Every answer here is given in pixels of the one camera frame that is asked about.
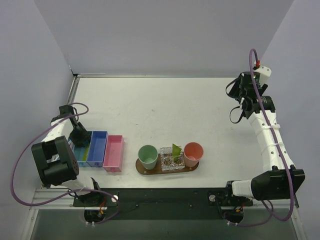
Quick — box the green plastic cup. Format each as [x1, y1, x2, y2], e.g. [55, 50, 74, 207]
[138, 145, 158, 170]

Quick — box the clear crystal toothbrush holder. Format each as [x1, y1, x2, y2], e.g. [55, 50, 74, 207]
[160, 146, 185, 171]

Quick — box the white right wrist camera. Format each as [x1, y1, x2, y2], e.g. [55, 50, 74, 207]
[253, 63, 272, 87]

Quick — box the oval wooden tray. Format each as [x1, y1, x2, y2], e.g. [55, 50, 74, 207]
[135, 156, 199, 176]

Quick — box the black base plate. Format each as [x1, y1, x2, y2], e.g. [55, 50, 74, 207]
[72, 187, 253, 220]

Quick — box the green toothpaste tube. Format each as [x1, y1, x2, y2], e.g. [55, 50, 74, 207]
[172, 144, 182, 161]
[82, 146, 90, 162]

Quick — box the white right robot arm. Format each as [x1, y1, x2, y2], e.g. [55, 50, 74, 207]
[227, 71, 306, 201]

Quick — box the blue plastic bin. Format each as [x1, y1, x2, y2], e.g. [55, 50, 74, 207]
[86, 131, 108, 167]

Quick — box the coral plastic cup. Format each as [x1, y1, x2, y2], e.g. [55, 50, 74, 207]
[183, 142, 204, 168]

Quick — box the pink plastic bin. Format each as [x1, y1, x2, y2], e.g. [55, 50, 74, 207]
[102, 135, 125, 173]

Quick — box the teal plastic bin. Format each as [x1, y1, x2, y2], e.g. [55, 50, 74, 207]
[68, 139, 90, 167]

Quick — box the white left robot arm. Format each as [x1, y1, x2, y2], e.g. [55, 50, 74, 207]
[31, 105, 103, 206]

